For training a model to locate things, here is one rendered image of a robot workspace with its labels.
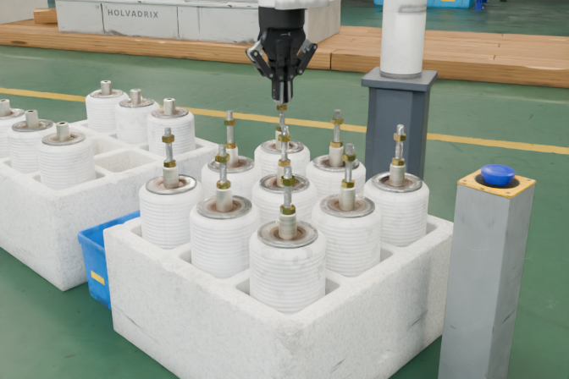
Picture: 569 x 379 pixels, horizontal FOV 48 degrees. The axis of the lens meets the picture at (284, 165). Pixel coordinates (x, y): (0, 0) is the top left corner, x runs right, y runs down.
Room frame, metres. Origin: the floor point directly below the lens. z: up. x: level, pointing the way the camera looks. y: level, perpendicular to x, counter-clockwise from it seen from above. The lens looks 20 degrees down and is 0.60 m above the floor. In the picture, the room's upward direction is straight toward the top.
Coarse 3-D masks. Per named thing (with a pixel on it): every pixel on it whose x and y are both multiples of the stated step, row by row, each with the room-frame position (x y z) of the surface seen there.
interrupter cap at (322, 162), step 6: (324, 156) 0.99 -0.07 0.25; (312, 162) 0.96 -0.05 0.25; (318, 162) 0.96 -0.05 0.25; (324, 162) 0.97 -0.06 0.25; (354, 162) 0.96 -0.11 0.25; (318, 168) 0.94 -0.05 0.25; (324, 168) 0.93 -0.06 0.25; (330, 168) 0.94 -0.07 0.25; (336, 168) 0.94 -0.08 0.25; (342, 168) 0.94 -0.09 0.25; (354, 168) 0.94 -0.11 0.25
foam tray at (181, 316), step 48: (144, 240) 0.83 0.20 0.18; (432, 240) 0.83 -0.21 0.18; (144, 288) 0.80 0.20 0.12; (192, 288) 0.72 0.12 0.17; (240, 288) 0.72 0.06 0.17; (336, 288) 0.72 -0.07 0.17; (384, 288) 0.73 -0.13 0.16; (432, 288) 0.83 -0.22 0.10; (144, 336) 0.81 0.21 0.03; (192, 336) 0.73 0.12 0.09; (240, 336) 0.66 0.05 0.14; (288, 336) 0.61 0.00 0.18; (336, 336) 0.66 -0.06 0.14; (384, 336) 0.74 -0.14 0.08; (432, 336) 0.83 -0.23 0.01
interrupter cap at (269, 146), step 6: (264, 144) 1.06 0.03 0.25; (270, 144) 1.06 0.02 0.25; (294, 144) 1.06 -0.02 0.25; (300, 144) 1.06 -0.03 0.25; (264, 150) 1.02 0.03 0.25; (270, 150) 1.03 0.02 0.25; (276, 150) 1.02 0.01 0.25; (288, 150) 1.02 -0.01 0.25; (294, 150) 1.03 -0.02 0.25; (300, 150) 1.02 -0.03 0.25
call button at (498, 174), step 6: (486, 168) 0.73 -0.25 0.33; (492, 168) 0.73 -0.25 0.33; (498, 168) 0.73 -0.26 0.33; (504, 168) 0.73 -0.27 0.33; (510, 168) 0.73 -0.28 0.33; (486, 174) 0.72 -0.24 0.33; (492, 174) 0.72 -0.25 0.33; (498, 174) 0.71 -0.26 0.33; (504, 174) 0.71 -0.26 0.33; (510, 174) 0.72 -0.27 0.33; (486, 180) 0.73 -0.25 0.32; (492, 180) 0.72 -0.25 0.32; (498, 180) 0.71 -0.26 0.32; (504, 180) 0.71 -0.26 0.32; (510, 180) 0.72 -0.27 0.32
